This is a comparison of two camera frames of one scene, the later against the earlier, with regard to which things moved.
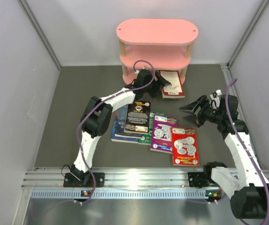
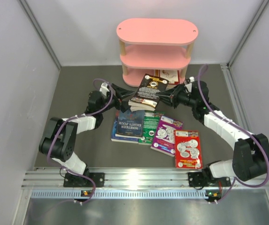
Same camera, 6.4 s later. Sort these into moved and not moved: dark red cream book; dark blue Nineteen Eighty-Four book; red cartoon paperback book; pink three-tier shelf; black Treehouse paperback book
Moved: dark red cream book; red cartoon paperback book; black Treehouse paperback book
Not moved: dark blue Nineteen Eighty-Four book; pink three-tier shelf
